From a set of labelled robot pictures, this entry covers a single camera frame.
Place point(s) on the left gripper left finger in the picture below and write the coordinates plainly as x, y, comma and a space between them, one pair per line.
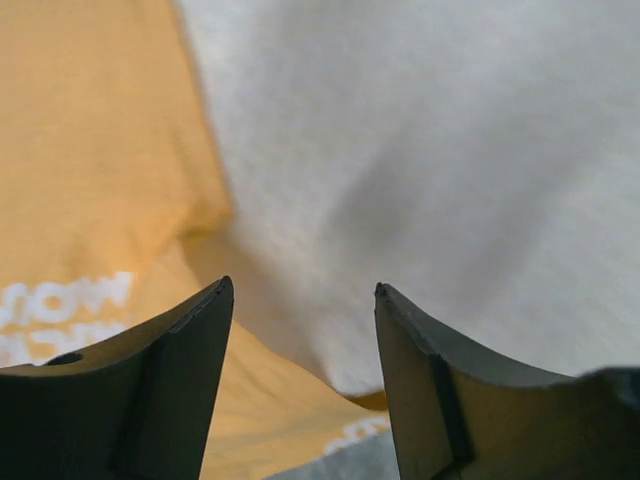
135, 406

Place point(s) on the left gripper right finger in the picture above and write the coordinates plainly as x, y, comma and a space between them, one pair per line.
459, 410

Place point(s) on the blue and orange pillowcase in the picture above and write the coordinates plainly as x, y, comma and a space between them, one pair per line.
111, 190

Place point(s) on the cream pillow yellow trim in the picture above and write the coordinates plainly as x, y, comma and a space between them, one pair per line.
480, 156

